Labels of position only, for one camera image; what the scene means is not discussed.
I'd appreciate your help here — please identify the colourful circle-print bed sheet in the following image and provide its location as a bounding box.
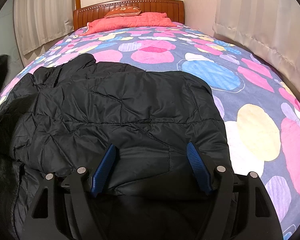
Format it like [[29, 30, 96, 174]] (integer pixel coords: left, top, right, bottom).
[[0, 21, 300, 240]]

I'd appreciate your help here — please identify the red quilted pillow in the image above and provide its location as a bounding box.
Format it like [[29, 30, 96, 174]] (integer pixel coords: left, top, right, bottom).
[[84, 12, 177, 35]]

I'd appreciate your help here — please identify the orange printed cushion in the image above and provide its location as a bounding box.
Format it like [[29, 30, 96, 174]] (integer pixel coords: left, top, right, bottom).
[[104, 6, 142, 19]]

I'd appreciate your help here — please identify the wooden headboard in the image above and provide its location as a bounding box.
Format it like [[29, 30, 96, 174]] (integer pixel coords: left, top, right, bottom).
[[73, 0, 185, 30]]

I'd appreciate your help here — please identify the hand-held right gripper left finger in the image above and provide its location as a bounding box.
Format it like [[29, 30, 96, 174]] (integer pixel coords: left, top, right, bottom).
[[22, 144, 117, 240]]

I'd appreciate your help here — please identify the cream curtain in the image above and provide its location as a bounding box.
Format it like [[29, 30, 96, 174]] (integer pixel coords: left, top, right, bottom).
[[14, 0, 77, 57], [212, 0, 300, 70]]

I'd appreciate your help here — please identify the black puffer jacket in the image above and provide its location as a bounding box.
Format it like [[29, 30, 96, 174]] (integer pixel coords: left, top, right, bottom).
[[0, 53, 232, 240]]

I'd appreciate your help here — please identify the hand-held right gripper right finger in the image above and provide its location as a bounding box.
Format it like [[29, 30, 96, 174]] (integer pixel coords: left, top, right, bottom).
[[186, 142, 283, 240]]

